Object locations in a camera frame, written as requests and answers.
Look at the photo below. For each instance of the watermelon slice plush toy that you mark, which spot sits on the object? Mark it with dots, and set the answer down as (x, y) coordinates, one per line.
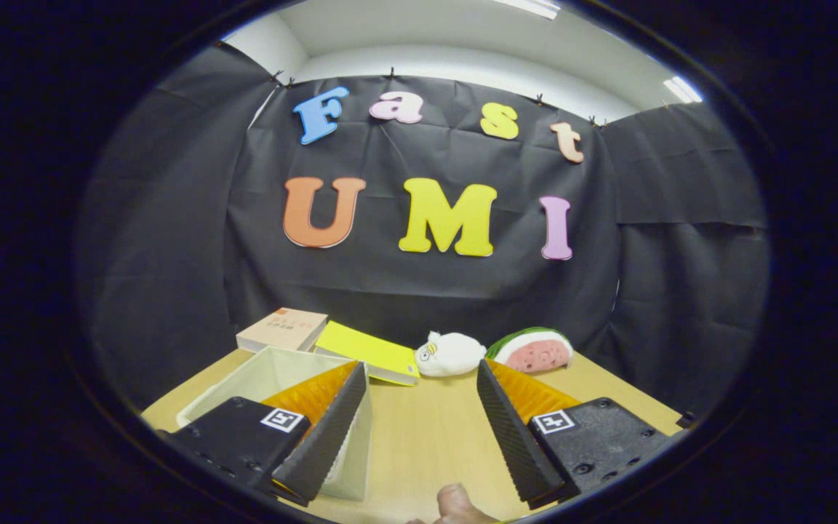
(535, 353)

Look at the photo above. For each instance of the long ceiling light panel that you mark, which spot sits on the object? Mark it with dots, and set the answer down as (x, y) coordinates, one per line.
(528, 7)

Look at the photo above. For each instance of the yellow book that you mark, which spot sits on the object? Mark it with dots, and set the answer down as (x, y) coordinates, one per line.
(368, 349)

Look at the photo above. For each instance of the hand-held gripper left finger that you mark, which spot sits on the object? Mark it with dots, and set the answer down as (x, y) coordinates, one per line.
(328, 437)

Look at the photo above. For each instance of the beige book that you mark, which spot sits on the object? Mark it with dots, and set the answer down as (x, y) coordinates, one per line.
(284, 327)

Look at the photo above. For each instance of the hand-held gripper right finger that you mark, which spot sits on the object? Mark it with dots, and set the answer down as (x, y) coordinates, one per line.
(513, 437)

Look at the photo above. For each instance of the fabric storage box with lid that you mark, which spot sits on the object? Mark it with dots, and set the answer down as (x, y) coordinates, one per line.
(259, 371)

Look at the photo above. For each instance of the white plush toy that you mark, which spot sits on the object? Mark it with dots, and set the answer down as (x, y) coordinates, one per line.
(452, 355)

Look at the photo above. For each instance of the small ceiling light panel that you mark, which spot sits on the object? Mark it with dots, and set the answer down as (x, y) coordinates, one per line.
(681, 89)

